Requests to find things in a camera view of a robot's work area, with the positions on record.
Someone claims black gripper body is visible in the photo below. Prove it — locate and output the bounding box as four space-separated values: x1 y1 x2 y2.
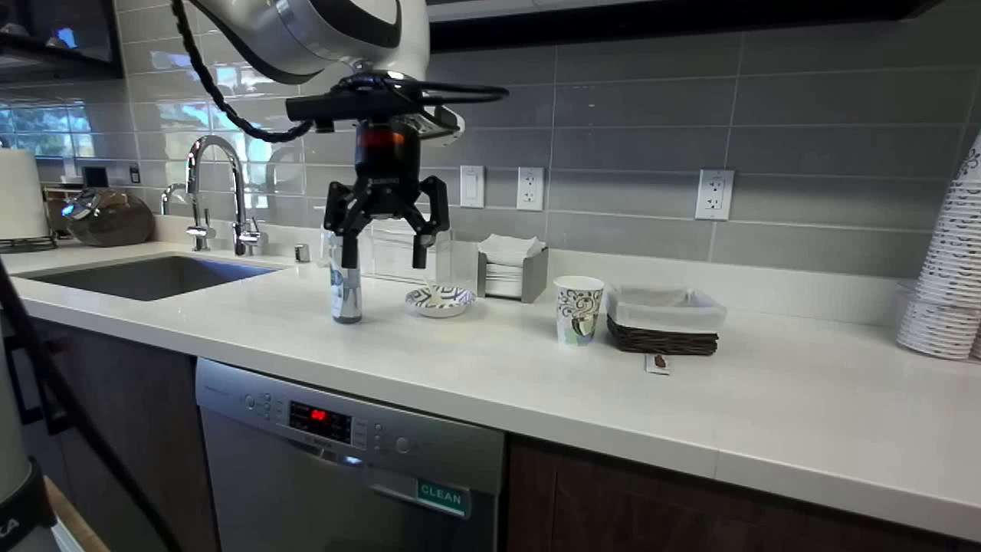
285 69 470 241

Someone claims patterned paper cup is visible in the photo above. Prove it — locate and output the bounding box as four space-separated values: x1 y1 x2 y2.
555 276 604 344

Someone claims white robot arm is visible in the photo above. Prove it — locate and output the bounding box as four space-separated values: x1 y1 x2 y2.
170 0 461 271

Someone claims clear paper towel dispenser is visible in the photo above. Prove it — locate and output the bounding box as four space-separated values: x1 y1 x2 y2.
357 218 450 282

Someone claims clear dish soap bottle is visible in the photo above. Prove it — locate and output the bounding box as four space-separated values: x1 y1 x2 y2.
328 235 362 323

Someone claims chrome counter soap fitting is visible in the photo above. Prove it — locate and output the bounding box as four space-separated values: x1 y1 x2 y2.
293 246 311 263

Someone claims small patterned plate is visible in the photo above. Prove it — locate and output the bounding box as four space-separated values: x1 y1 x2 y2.
404 287 474 319

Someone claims grey napkin holder box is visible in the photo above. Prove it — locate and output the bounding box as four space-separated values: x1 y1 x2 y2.
478 234 549 304

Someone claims chrome kitchen faucet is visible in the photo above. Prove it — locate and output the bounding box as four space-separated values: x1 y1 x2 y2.
159 135 264 257

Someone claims stainless steel sink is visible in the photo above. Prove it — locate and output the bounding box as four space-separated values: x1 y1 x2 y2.
34 257 265 301

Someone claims stainless steel dishwasher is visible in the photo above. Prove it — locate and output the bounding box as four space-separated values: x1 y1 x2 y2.
197 359 506 552

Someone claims dark tray with white liner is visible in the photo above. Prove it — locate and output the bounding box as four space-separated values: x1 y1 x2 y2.
608 290 727 357

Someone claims white paper towel roll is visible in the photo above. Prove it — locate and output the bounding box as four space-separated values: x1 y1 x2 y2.
0 148 49 241

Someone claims white wall outlet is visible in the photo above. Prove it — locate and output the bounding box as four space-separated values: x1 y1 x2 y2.
515 165 544 212
458 165 487 210
696 168 735 222

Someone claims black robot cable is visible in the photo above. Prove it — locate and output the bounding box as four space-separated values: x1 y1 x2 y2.
167 0 314 143

